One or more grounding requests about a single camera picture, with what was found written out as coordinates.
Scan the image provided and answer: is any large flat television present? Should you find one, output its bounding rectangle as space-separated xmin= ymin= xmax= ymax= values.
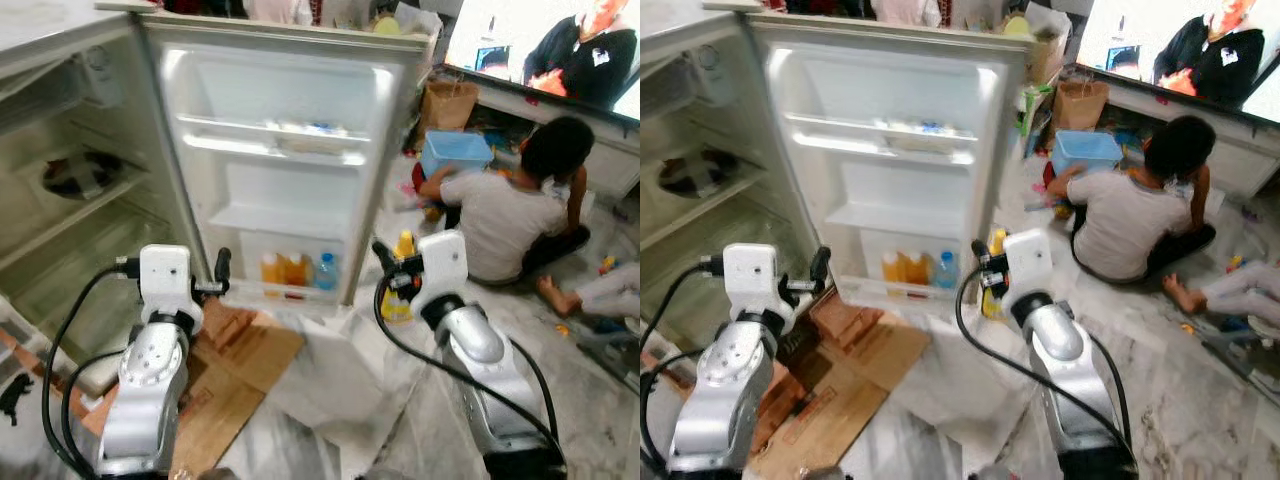
xmin=443 ymin=0 xmax=641 ymax=123
xmin=1075 ymin=0 xmax=1280 ymax=111

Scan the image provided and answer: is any brown flattened cardboard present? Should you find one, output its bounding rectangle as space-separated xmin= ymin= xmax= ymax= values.
xmin=80 ymin=300 xmax=306 ymax=477
xmin=750 ymin=295 xmax=931 ymax=479

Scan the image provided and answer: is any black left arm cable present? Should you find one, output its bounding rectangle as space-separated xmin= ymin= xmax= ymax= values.
xmin=640 ymin=255 xmax=725 ymax=471
xmin=645 ymin=350 xmax=716 ymax=471
xmin=62 ymin=348 xmax=131 ymax=471
xmin=42 ymin=258 xmax=141 ymax=471

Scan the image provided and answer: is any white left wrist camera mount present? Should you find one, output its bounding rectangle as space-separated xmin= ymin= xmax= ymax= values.
xmin=722 ymin=243 xmax=783 ymax=321
xmin=138 ymin=245 xmax=201 ymax=321

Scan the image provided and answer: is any white television stand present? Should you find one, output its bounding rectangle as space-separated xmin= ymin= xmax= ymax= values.
xmin=1110 ymin=80 xmax=1280 ymax=201
xmin=480 ymin=85 xmax=641 ymax=201

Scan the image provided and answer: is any white refrigerator door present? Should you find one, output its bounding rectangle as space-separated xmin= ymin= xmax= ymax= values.
xmin=140 ymin=12 xmax=433 ymax=311
xmin=745 ymin=12 xmax=1031 ymax=311

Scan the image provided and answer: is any white refrigerator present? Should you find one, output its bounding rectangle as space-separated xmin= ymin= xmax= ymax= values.
xmin=0 ymin=0 xmax=201 ymax=401
xmin=640 ymin=0 xmax=831 ymax=351

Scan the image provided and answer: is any light blue plastic bin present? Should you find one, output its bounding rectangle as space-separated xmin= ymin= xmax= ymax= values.
xmin=420 ymin=130 xmax=494 ymax=179
xmin=1050 ymin=130 xmax=1123 ymax=179

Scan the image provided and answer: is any white plastic bag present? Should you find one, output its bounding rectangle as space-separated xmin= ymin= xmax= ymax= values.
xmin=395 ymin=3 xmax=441 ymax=53
xmin=1025 ymin=3 xmax=1071 ymax=53

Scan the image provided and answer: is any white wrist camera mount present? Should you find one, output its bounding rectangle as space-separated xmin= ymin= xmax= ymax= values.
xmin=722 ymin=243 xmax=783 ymax=321
xmin=138 ymin=245 xmax=201 ymax=321
xmin=1000 ymin=228 xmax=1054 ymax=306
xmin=410 ymin=230 xmax=469 ymax=316

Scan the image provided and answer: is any black cloth scrap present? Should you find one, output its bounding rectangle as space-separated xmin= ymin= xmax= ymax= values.
xmin=0 ymin=375 xmax=33 ymax=427

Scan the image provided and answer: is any dark round plate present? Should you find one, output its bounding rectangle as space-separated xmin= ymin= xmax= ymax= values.
xmin=42 ymin=150 xmax=126 ymax=201
xmin=660 ymin=150 xmax=741 ymax=199

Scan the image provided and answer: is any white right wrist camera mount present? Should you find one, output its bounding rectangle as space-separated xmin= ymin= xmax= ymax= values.
xmin=1000 ymin=228 xmax=1054 ymax=306
xmin=410 ymin=230 xmax=469 ymax=316

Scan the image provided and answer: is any yellow capped sauce bottle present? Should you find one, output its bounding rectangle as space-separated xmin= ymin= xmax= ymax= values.
xmin=982 ymin=228 xmax=1009 ymax=319
xmin=382 ymin=230 xmax=416 ymax=323

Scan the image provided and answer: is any brown paper bag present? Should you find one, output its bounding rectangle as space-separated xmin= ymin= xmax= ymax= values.
xmin=1053 ymin=78 xmax=1109 ymax=133
xmin=420 ymin=78 xmax=479 ymax=133

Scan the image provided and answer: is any child in grey shirt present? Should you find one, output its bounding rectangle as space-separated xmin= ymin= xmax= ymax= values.
xmin=1045 ymin=115 xmax=1218 ymax=286
xmin=418 ymin=115 xmax=593 ymax=286

